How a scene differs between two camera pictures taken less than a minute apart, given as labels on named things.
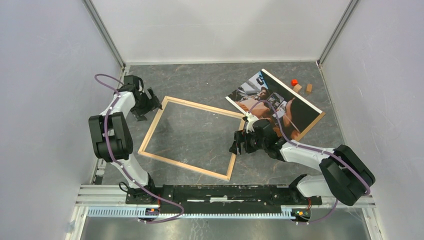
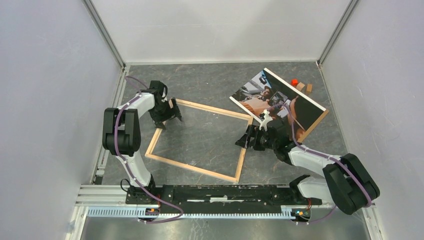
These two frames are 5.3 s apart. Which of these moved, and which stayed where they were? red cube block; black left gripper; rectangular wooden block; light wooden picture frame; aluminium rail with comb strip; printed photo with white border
Moved: black left gripper; light wooden picture frame
Stayed: aluminium rail with comb strip; printed photo with white border; rectangular wooden block; red cube block
